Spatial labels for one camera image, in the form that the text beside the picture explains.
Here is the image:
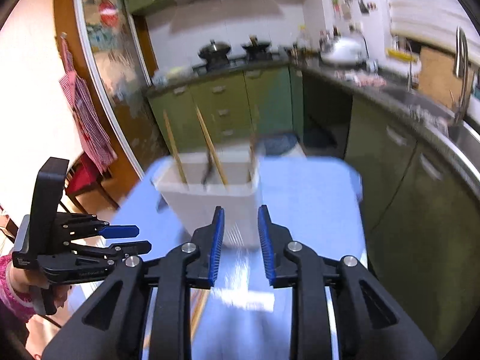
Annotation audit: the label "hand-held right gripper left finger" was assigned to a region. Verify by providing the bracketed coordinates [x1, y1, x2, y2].
[41, 205, 226, 360]

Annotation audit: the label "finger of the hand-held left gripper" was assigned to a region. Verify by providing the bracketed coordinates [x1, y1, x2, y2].
[69, 241, 152, 267]
[65, 214, 140, 241]

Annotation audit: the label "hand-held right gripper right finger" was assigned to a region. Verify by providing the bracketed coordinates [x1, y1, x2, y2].
[258, 204, 439, 360]

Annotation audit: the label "white plastic utensil container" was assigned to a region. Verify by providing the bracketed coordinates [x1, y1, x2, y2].
[152, 150, 263, 250]

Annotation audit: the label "wooden chopstick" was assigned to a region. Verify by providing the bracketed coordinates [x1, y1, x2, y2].
[195, 106, 228, 186]
[163, 109, 187, 185]
[189, 289, 210, 340]

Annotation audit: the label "pink sleeved left forearm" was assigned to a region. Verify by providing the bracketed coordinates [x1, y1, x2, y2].
[0, 262, 36, 324]

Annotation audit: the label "person's left hand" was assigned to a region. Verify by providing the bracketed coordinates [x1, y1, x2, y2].
[8, 268, 43, 301]

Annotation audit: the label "wooden chair with red cushion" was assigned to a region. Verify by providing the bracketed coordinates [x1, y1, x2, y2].
[64, 154, 121, 211]

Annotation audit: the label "blue star tablecloth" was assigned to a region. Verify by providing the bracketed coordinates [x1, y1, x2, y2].
[71, 131, 366, 360]

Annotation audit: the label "red checked apron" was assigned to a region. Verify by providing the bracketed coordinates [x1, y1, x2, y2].
[59, 34, 117, 175]

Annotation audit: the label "green base cabinets with drawers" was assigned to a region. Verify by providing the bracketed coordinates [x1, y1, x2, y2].
[148, 65, 304, 155]

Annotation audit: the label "dark built-in appliance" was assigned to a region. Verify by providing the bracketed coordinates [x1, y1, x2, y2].
[302, 71, 355, 158]

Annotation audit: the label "frosted glass sliding door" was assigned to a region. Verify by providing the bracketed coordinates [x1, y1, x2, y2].
[73, 0, 169, 181]

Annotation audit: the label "green base cabinets under sink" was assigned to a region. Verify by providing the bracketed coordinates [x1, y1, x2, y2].
[345, 94, 480, 353]

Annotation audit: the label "black gas stove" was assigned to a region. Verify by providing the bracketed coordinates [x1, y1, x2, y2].
[193, 54, 286, 74]

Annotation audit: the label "dark kitchen countertop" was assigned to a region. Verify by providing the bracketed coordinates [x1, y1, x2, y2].
[146, 58, 480, 181]

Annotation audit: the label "patterned dish cloth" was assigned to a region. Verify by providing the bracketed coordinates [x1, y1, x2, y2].
[349, 75, 387, 87]

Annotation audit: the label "black wok with lid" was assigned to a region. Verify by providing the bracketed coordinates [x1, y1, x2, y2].
[198, 39, 231, 61]

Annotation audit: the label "white rice cooker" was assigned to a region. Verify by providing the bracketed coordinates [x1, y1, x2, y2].
[320, 34, 366, 64]

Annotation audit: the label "red round door sticker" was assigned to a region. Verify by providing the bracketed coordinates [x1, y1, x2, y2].
[98, 1, 120, 28]

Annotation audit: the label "steel sink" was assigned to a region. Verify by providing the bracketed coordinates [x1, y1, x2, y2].
[386, 86, 480, 151]

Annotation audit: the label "wooden cutting board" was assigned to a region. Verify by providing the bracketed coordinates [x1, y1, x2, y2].
[418, 47, 475, 102]

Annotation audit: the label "tall steel kitchen faucet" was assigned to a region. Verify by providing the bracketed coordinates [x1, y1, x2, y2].
[452, 26, 472, 124]

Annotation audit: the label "white window blind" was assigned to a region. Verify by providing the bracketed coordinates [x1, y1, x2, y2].
[382, 0, 480, 72]

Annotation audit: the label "black wok with handle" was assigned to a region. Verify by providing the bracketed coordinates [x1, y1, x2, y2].
[242, 35, 271, 55]

